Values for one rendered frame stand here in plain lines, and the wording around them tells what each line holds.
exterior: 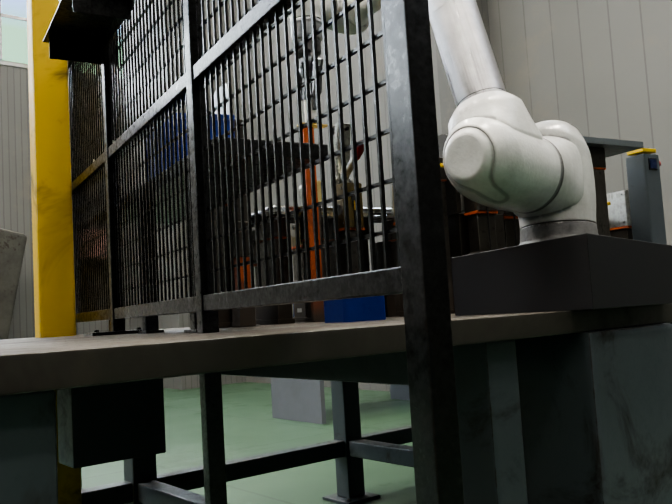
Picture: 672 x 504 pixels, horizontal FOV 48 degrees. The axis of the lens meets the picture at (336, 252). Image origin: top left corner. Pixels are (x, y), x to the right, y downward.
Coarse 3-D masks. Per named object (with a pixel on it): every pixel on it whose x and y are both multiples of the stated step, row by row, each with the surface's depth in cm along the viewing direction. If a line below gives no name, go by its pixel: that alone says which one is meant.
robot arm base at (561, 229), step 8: (536, 224) 150; (544, 224) 149; (552, 224) 148; (560, 224) 148; (568, 224) 147; (576, 224) 148; (584, 224) 148; (592, 224) 150; (520, 232) 156; (528, 232) 152; (536, 232) 150; (544, 232) 149; (552, 232) 148; (560, 232) 147; (568, 232) 147; (576, 232) 147; (584, 232) 148; (592, 232) 149; (520, 240) 155; (528, 240) 151; (536, 240) 149; (544, 240) 148
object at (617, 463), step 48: (576, 336) 134; (624, 336) 139; (528, 384) 142; (576, 384) 134; (624, 384) 137; (528, 432) 142; (576, 432) 134; (624, 432) 136; (528, 480) 142; (576, 480) 134; (624, 480) 134
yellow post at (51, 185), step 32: (32, 0) 219; (32, 32) 218; (32, 64) 217; (64, 64) 221; (32, 96) 217; (64, 96) 220; (32, 128) 218; (64, 128) 219; (32, 160) 219; (64, 160) 218; (32, 192) 220; (64, 192) 217; (32, 224) 220; (64, 224) 217; (64, 256) 216; (64, 288) 215; (64, 320) 214; (64, 480) 210
